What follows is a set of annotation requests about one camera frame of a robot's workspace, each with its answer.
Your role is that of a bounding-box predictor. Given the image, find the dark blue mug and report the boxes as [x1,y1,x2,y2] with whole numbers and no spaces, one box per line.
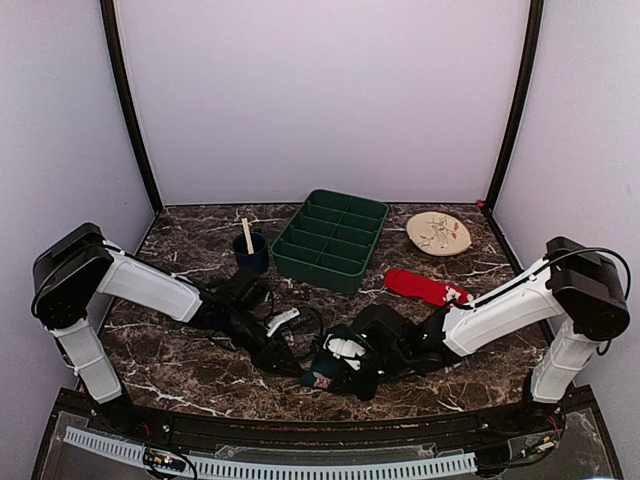
[232,231,269,275]

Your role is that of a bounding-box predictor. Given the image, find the wooden stick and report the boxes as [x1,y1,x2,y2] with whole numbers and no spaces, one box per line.
[241,217,254,255]

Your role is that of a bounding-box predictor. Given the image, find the dark green sock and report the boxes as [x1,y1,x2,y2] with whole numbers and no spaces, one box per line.
[300,325,347,390]

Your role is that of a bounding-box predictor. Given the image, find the black frame post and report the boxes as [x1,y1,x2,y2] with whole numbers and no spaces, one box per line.
[99,0,164,216]
[483,0,545,216]

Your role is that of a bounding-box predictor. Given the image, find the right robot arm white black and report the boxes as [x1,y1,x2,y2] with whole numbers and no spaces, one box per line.
[343,237,632,434]

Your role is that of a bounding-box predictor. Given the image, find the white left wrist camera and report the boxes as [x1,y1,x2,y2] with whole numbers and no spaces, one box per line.
[266,308,300,337]

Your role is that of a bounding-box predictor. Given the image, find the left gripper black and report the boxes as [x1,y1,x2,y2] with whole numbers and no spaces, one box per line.
[223,306,304,377]

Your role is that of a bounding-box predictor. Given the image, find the left black frame post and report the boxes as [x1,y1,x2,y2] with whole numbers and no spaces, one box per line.
[99,0,164,216]

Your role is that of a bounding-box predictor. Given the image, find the green compartment tray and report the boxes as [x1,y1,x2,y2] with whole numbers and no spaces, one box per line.
[271,189,389,295]

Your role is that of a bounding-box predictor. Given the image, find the right black frame post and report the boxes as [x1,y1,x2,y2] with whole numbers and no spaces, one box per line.
[483,0,545,216]

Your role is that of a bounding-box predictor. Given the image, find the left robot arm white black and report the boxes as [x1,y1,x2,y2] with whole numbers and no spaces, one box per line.
[31,223,302,436]

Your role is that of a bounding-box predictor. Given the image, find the white slotted cable duct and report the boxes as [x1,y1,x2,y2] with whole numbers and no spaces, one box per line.
[62,427,477,480]

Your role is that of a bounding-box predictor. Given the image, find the beige decorated plate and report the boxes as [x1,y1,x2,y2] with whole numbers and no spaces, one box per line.
[406,211,472,257]

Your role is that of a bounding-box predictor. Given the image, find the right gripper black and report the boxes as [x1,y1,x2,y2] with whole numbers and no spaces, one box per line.
[329,344,410,402]

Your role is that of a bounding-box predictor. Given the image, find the black front rail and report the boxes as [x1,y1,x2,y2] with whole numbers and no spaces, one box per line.
[112,402,531,449]

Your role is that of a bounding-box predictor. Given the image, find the red santa sock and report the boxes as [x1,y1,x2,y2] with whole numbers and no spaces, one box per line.
[384,269,474,307]

